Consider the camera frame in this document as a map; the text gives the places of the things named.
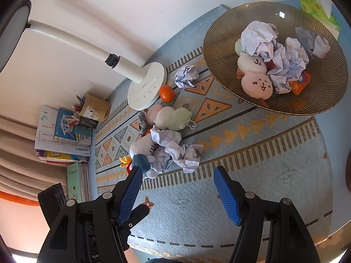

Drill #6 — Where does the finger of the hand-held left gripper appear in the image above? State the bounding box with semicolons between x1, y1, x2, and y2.
38;183;68;228
121;204;150;235

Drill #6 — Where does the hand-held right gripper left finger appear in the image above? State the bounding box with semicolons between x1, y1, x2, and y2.
38;166;143;263

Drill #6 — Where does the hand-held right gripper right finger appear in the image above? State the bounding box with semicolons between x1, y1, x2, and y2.
213;166;322;263

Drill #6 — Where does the red and yellow plush toy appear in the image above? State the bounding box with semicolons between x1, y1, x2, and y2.
119;155;133;174

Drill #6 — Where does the grey paper ball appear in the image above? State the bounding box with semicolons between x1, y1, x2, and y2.
147;148;176;174

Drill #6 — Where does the white and blue plush toy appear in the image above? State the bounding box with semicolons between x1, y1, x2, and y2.
129;135;161;180

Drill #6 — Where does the blue plaid cloth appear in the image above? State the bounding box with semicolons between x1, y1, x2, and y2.
138;111;149;136

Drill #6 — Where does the three-ball plush with keychain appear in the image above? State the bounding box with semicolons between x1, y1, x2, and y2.
144;105;197;131

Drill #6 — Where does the three-ball plush with faces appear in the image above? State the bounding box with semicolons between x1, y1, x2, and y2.
234;39;275;100

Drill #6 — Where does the amber ribbed glass bowl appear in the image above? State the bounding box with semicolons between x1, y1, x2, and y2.
203;3;346;116

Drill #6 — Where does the pile of green books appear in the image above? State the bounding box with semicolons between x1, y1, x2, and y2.
66;161;92;203

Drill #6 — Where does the blue patterned woven mat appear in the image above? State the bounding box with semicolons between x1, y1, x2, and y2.
95;4;333;263

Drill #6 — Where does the beige curtain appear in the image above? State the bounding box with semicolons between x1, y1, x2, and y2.
0;116;69;198

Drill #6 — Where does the stack of colourful workbooks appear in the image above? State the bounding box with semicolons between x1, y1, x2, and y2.
34;105;92;165

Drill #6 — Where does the bunch of pencils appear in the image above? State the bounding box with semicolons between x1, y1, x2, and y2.
67;112;83;126

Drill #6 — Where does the black mesh pen holder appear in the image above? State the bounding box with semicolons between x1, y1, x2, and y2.
73;116;99;129

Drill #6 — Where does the bamboo pen holder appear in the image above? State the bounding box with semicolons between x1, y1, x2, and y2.
79;93;111;122

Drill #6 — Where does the white desk lamp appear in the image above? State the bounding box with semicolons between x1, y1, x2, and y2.
0;0;167;111

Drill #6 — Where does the green tissue pack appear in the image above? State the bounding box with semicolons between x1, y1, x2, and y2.
299;0;341;40

